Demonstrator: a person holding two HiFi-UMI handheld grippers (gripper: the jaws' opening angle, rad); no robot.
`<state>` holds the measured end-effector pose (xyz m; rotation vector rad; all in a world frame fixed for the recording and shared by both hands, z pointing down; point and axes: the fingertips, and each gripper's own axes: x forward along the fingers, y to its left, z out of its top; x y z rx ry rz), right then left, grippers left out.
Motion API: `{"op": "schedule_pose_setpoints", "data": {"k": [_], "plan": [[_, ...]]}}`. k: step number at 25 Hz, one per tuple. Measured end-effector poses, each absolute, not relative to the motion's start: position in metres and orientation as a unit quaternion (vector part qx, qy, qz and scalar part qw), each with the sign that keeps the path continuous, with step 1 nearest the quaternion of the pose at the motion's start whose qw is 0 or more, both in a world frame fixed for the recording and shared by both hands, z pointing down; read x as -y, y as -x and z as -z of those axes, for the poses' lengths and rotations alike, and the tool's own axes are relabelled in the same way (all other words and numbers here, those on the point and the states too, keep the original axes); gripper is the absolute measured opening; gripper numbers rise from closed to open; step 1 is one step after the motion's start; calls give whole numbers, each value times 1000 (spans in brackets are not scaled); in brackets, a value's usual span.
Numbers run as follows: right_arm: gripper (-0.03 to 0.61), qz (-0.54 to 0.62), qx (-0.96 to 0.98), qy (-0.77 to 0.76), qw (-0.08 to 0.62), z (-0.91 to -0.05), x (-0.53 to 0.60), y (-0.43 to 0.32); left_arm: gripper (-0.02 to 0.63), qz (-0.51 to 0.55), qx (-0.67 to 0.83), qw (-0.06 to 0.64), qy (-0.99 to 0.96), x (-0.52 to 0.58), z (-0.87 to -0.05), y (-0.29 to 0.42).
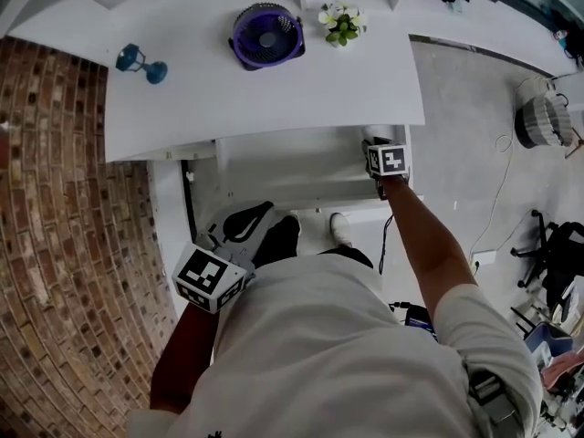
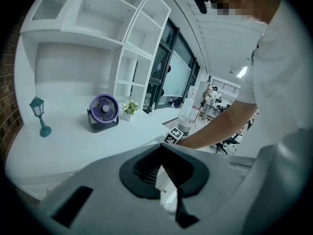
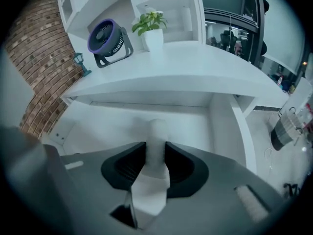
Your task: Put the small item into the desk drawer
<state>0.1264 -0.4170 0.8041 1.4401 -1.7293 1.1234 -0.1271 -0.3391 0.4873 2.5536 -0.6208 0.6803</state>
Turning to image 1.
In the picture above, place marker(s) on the white power strip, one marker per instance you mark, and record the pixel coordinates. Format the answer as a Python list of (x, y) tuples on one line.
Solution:
[(482, 258)]

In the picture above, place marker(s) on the potted plant white flowers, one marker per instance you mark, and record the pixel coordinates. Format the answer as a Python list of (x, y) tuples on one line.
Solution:
[(342, 23)]

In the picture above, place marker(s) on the blue plastic chair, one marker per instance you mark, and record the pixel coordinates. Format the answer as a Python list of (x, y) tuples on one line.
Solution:
[(547, 342)]

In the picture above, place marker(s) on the person's left forearm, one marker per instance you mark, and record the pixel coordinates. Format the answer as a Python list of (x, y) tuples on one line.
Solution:
[(182, 358)]

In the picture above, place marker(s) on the white desk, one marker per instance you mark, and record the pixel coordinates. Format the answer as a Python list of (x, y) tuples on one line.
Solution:
[(274, 98)]

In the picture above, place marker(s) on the pink cloth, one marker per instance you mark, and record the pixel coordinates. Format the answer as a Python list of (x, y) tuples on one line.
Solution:
[(561, 368)]

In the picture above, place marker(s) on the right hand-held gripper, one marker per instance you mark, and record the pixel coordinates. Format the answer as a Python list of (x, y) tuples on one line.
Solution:
[(388, 160)]

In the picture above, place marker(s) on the wide white desk drawer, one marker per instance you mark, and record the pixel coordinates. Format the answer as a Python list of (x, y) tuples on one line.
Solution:
[(296, 171)]

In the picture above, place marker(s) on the small blue lantern lamp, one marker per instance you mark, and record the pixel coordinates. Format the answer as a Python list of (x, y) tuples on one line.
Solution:
[(137, 62)]

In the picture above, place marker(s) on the small round desk fan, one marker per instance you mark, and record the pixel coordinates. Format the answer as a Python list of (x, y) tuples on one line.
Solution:
[(267, 37)]

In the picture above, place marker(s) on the black office chair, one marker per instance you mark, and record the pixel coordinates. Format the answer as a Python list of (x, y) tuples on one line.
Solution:
[(556, 253)]

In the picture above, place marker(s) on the person's black trousers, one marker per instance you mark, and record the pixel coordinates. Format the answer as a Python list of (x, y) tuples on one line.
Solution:
[(283, 240)]

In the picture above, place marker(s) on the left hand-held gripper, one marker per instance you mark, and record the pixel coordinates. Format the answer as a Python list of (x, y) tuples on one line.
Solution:
[(207, 272)]

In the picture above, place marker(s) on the person's right forearm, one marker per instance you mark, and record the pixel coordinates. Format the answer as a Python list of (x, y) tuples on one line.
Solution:
[(424, 244)]

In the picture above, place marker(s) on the person's right white shoe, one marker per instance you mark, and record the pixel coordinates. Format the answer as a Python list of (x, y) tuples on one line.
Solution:
[(341, 228)]

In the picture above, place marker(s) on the white window ledge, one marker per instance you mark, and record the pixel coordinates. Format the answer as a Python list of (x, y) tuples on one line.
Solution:
[(493, 30)]

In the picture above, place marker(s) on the reddish wooden stand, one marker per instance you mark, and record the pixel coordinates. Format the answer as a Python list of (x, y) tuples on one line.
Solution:
[(576, 142)]

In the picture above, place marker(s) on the grey woven waste basket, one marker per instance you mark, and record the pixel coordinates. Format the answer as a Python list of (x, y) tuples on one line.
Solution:
[(543, 121)]

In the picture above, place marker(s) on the person in white shirt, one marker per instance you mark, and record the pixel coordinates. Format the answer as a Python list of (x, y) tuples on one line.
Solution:
[(319, 358)]

